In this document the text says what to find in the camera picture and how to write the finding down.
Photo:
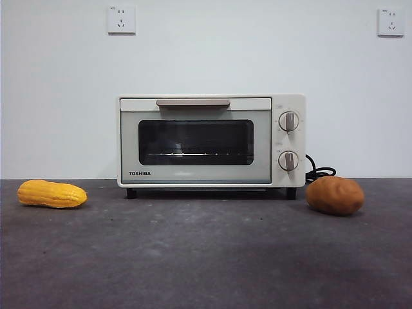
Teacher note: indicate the brown potato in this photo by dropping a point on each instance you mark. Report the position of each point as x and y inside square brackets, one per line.
[334, 195]

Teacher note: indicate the beige oven knob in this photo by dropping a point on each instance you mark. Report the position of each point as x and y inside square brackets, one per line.
[288, 161]
[288, 121]

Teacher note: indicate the cream toaster oven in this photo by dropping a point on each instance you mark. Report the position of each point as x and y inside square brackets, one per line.
[289, 141]

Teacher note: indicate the yellow corn cob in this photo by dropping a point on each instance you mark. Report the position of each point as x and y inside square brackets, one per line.
[51, 194]

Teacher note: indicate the white wall socket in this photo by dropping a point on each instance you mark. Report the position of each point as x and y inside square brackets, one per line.
[121, 20]
[390, 22]

